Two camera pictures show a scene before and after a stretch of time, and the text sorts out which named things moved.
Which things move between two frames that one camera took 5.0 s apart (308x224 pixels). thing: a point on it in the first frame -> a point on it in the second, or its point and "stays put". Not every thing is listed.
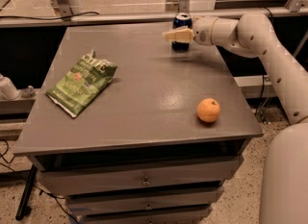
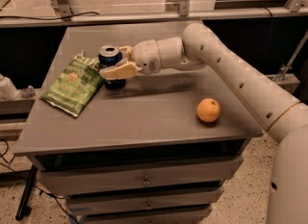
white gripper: x=202 y=31 -> x=145 y=56
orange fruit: x=208 y=110 stays put
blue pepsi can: x=181 y=19 -> x=110 y=57
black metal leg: x=22 y=208 stays put
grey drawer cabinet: x=141 y=152 stays put
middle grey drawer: x=176 y=200 stays put
